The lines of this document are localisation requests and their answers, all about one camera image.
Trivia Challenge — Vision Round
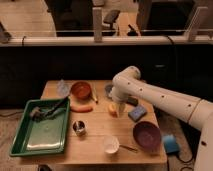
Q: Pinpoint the yellow red apple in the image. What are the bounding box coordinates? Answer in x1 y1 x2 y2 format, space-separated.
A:
108 103 117 117

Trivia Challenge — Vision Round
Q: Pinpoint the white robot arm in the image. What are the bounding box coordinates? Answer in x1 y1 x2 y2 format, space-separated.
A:
111 66 213 171

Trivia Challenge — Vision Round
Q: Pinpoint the blue plastic cup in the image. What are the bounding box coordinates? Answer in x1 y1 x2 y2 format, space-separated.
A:
105 84 113 99

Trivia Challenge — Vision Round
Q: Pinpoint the white plastic cup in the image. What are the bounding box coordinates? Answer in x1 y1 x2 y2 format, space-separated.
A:
103 136 119 155

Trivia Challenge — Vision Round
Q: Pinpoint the small metal cup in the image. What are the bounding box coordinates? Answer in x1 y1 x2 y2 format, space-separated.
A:
73 121 86 136

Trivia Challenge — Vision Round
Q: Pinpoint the clear plastic cup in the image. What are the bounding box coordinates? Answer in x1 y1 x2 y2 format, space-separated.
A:
56 80 70 97

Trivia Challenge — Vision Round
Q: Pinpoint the black rectangular block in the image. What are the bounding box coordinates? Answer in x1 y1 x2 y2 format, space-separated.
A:
126 97 138 106

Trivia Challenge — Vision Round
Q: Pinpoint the blue sponge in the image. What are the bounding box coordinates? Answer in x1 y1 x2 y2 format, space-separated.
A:
128 105 147 122

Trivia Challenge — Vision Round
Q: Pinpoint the wooden table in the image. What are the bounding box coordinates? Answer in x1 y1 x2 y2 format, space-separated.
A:
20 80 167 165

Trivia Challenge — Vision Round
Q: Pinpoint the yellow pencil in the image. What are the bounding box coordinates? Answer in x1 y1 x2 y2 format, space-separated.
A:
92 87 98 104

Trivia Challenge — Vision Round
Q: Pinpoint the purple bowl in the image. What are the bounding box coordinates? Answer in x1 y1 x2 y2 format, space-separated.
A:
133 121 161 153

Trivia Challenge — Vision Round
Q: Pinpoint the orange bowl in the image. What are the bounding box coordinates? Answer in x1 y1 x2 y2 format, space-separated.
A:
71 81 91 100

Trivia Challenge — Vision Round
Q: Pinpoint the orange carrot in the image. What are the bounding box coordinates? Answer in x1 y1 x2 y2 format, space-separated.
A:
70 105 93 113

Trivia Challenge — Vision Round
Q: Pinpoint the metal spoon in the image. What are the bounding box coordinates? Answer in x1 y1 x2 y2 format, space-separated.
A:
119 145 138 153

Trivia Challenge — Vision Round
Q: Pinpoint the green plastic tray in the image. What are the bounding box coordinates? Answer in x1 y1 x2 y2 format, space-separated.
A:
10 99 70 157

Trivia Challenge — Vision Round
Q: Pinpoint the black office chair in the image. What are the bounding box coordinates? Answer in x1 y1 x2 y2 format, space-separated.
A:
103 9 120 36

